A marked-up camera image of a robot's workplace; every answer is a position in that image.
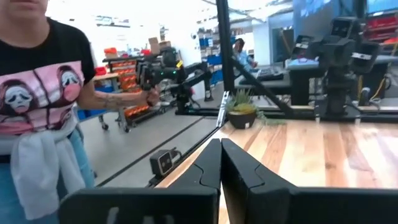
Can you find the potted succulent plant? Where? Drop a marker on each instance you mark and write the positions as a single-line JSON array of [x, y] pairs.
[[241, 119]]

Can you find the black background robot arm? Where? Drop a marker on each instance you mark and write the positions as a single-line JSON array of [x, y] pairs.
[[186, 77]]

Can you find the person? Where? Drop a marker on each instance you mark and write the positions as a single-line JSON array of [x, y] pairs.
[[244, 59], [37, 46]]

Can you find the cart with orange bins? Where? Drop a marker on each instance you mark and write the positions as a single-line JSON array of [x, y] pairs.
[[127, 77]]

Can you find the person's hand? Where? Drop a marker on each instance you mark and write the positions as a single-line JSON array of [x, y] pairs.
[[153, 96]]

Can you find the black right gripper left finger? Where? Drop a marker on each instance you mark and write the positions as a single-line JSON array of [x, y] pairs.
[[140, 205]]

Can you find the grey desk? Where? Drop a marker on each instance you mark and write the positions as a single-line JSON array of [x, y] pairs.
[[298, 65]]

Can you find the red storage bins shelf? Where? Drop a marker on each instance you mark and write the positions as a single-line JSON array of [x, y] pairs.
[[382, 25]]

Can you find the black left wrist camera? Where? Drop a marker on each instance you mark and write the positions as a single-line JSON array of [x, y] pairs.
[[342, 28]]

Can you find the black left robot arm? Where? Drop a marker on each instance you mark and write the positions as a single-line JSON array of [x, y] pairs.
[[367, 60]]

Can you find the black table-level camera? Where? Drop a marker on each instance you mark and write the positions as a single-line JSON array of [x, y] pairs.
[[161, 163]]

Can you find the cardboard box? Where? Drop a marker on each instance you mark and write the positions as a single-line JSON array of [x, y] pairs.
[[154, 45]]

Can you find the black keyboard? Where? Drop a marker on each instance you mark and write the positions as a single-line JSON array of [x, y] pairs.
[[269, 73]]

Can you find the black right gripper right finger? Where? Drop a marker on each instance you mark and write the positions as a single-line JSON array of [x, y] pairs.
[[280, 205]]

